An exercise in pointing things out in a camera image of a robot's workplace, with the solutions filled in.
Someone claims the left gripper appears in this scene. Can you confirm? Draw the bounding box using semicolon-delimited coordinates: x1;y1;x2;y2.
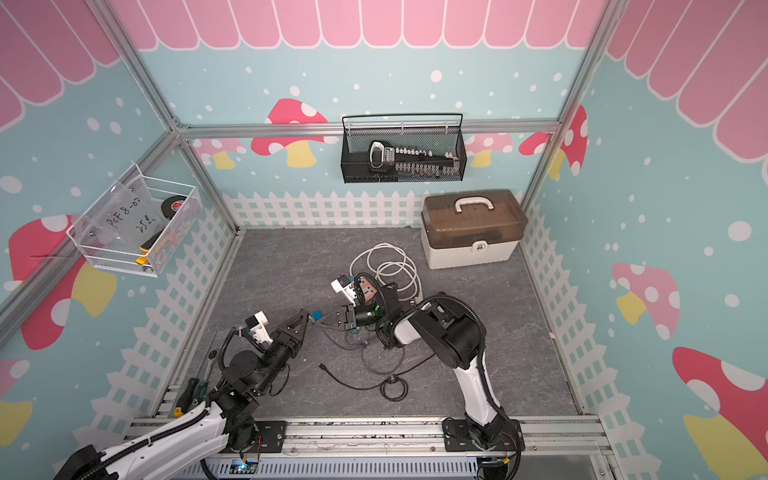
255;312;309;396

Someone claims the black usb cable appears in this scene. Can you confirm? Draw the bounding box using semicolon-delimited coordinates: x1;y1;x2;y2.
317;326;436;403

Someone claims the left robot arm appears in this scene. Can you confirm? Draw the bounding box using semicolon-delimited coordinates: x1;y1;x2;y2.
55;310;312;479

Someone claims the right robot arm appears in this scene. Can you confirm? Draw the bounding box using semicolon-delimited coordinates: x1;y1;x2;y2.
316;292;524;479

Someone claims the orange power strip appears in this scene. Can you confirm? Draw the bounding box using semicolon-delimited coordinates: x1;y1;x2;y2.
353;276;381;306

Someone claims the white storage box brown lid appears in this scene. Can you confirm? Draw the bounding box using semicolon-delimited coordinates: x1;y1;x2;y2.
421;189;528;270

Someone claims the yellow black utility knife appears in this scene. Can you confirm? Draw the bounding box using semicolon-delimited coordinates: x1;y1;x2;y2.
135;230;167;270

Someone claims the black tape roll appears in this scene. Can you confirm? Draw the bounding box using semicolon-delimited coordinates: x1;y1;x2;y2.
161;195;187;220

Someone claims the socket bit set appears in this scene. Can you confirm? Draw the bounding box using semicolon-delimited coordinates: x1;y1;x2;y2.
367;141;463;180

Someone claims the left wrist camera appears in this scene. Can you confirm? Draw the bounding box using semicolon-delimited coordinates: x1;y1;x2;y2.
245;311;272;345

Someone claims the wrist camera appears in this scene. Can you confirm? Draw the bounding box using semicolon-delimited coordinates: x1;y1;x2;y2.
331;275;359;305
245;311;272;345

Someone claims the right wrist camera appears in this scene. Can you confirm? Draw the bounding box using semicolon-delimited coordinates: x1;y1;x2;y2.
331;275;359;305

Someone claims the white power strip cord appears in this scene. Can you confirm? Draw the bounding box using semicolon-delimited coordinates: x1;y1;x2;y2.
348;242;424;301

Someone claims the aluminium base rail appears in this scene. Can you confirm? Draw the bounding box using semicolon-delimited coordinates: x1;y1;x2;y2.
119;416;613;480

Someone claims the black wire mesh basket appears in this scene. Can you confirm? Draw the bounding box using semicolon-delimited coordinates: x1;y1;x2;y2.
340;113;467;183

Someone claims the clear acrylic wall bin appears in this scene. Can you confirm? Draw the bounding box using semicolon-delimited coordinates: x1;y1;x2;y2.
66;164;202;278

